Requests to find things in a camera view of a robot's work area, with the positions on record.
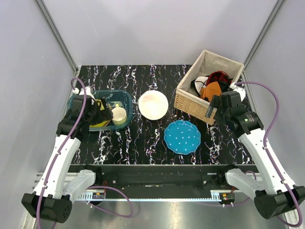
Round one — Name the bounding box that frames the white mesh laundry bag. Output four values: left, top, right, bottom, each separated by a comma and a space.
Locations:
138, 90, 169, 121

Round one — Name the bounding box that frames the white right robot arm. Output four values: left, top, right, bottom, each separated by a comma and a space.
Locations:
206, 83, 305, 227

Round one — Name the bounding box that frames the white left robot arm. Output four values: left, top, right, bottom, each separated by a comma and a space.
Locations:
21, 86, 103, 223

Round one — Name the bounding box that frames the yellow green bowl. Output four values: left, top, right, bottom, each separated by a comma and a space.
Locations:
90, 98, 122, 128

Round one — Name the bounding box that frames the cream mug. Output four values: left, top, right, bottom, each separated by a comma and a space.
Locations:
112, 107, 127, 126

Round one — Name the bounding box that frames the teal plastic tub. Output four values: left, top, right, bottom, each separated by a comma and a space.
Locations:
67, 89, 133, 132

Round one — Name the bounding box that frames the orange cloth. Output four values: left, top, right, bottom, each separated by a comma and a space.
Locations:
200, 82, 222, 102

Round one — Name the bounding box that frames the wicker basket with liner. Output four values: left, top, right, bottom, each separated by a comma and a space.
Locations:
174, 50, 244, 125

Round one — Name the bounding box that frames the red black garment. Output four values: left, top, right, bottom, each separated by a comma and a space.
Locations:
206, 71, 233, 92

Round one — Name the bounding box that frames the white garment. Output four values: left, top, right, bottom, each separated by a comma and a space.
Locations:
190, 76, 209, 97

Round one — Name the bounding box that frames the blue polka dot plate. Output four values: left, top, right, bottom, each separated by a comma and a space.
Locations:
164, 120, 201, 155

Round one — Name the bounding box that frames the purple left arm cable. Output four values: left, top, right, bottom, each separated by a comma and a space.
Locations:
35, 77, 134, 229

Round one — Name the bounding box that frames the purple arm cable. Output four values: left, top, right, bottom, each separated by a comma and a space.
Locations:
190, 81, 303, 227
35, 77, 134, 229

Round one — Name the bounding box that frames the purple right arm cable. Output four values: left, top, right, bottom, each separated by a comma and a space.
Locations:
190, 81, 303, 227

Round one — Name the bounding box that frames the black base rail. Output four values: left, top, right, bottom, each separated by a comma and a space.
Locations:
69, 164, 260, 200

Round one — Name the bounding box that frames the left aluminium frame post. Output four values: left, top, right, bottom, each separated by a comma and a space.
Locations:
34, 0, 79, 74

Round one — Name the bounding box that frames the aluminium frame post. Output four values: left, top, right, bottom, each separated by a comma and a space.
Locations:
34, 0, 79, 74
244, 0, 286, 71

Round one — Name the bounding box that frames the right aluminium frame post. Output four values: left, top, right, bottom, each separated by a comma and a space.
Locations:
244, 0, 286, 71

